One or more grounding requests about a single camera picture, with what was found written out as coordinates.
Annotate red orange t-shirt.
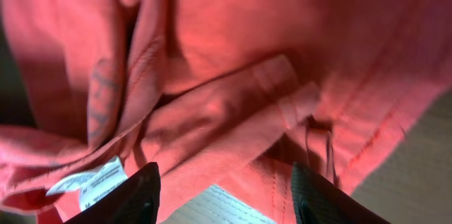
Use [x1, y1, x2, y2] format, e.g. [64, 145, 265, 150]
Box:
[1, 0, 451, 223]

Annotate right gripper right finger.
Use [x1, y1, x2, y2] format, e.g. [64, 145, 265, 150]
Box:
[291, 163, 388, 224]

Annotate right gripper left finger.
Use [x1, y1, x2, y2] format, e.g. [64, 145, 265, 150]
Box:
[66, 162, 161, 224]

